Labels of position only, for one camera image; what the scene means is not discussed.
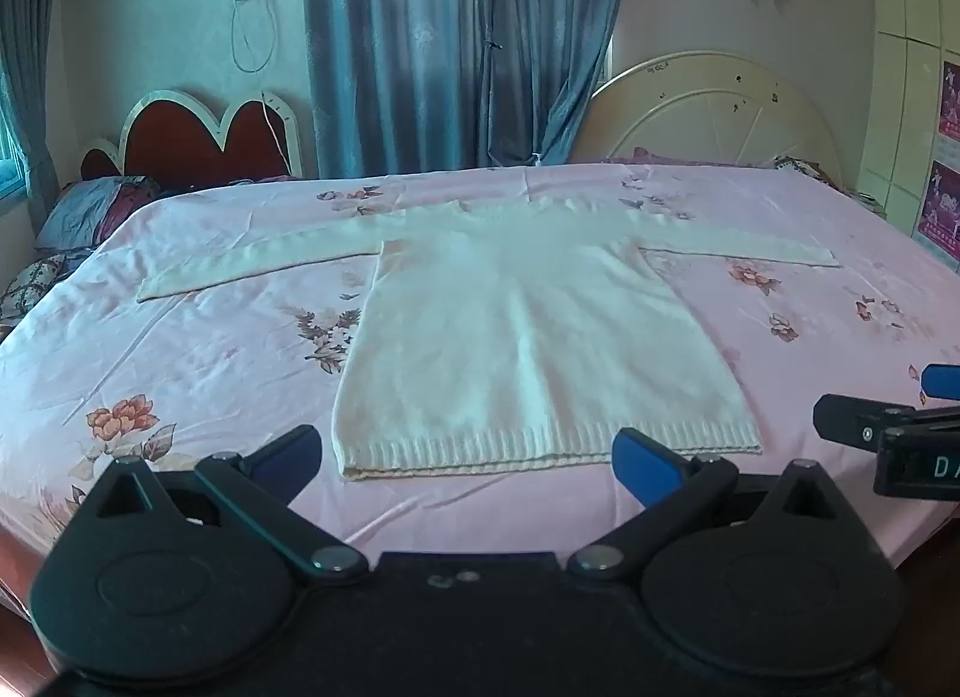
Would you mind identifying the cream round headboard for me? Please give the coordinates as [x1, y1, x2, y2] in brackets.
[574, 50, 841, 169]

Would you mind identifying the blue curtain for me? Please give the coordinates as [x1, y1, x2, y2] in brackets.
[300, 0, 632, 179]

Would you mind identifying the diamond patterned pillow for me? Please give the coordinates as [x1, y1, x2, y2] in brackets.
[0, 251, 77, 329]

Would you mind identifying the red heart-shaped headboard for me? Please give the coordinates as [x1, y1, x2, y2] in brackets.
[79, 89, 305, 192]

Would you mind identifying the cream panelled wardrobe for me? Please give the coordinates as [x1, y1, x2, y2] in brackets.
[857, 0, 960, 242]

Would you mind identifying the window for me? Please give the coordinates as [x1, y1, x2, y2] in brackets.
[0, 67, 25, 197]

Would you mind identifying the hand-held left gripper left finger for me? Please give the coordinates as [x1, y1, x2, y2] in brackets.
[94, 425, 370, 587]

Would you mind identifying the teal window curtain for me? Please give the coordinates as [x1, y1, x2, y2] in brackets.
[0, 0, 76, 237]

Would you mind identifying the pink wall poster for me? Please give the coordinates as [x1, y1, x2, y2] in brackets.
[936, 58, 960, 143]
[918, 158, 960, 265]

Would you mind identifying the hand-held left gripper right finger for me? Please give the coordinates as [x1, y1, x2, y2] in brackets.
[568, 428, 856, 582]

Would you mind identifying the white charger cable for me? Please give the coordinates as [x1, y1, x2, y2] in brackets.
[229, 0, 295, 169]

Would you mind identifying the pink floral bed sheet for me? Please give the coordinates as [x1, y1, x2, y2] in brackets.
[0, 161, 960, 593]

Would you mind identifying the purple floral pillow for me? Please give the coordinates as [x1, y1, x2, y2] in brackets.
[598, 145, 835, 187]

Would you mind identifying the white knitted sweater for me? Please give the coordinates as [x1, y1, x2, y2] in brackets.
[136, 198, 841, 482]

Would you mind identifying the blue and maroon pillow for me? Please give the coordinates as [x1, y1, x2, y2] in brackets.
[34, 175, 163, 253]

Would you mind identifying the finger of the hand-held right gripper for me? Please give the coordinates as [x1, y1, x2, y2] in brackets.
[814, 393, 960, 455]
[922, 362, 960, 402]

